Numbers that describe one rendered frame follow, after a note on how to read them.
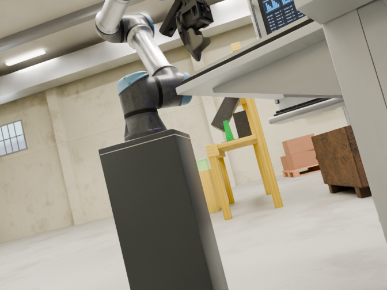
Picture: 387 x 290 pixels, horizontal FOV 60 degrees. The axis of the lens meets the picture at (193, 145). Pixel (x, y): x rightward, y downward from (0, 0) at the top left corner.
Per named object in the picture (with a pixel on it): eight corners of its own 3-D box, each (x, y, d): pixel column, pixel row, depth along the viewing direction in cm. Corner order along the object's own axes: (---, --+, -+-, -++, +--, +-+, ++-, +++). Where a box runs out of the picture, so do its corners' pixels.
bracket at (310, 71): (355, 92, 74) (339, 37, 75) (352, 91, 71) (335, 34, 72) (229, 132, 94) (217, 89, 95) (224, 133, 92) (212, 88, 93)
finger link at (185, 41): (185, 42, 94) (178, 14, 95) (181, 45, 95) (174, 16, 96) (195, 45, 98) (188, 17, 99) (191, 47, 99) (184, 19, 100)
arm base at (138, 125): (118, 145, 107) (111, 115, 108) (135, 147, 122) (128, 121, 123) (162, 133, 105) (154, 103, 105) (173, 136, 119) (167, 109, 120)
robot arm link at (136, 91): (120, 119, 117) (111, 83, 118) (155, 114, 123) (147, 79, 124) (127, 110, 106) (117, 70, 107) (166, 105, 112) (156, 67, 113)
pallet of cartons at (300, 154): (287, 179, 729) (277, 142, 736) (283, 176, 845) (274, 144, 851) (357, 162, 705) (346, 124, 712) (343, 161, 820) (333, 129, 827)
